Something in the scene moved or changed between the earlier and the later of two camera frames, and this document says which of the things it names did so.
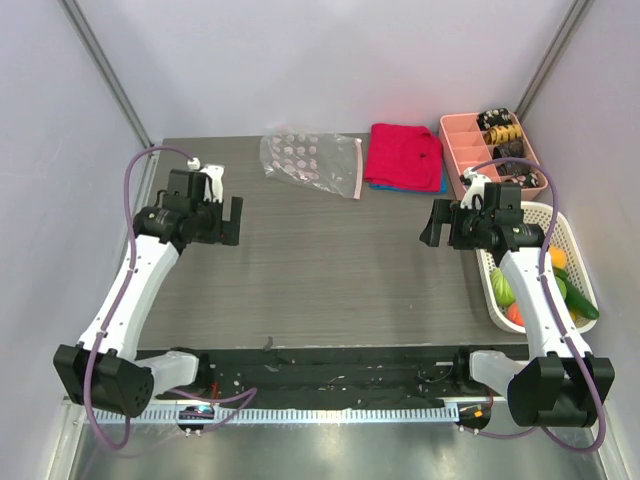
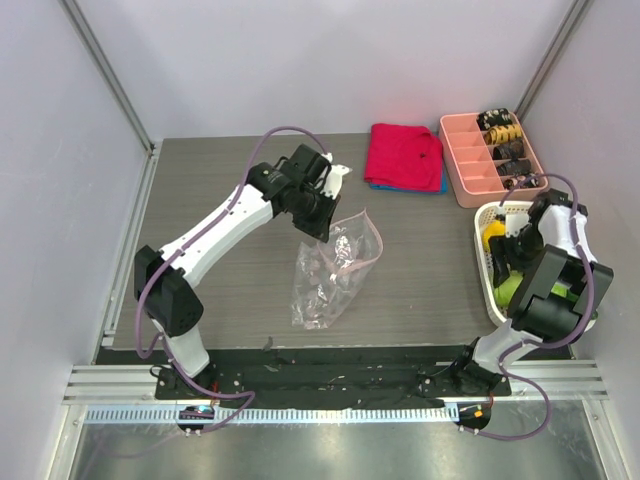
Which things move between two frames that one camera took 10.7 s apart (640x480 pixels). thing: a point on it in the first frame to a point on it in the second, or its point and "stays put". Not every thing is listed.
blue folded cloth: [444, 189] stays put
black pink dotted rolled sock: [526, 179] stays put
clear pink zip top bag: [331, 162] to [327, 275]
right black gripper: [439, 225] to [507, 246]
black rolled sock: [513, 168] stays put
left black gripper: [224, 231] to [320, 227]
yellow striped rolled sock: [502, 132] stays put
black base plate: [356, 375] stays put
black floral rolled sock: [493, 117] stays put
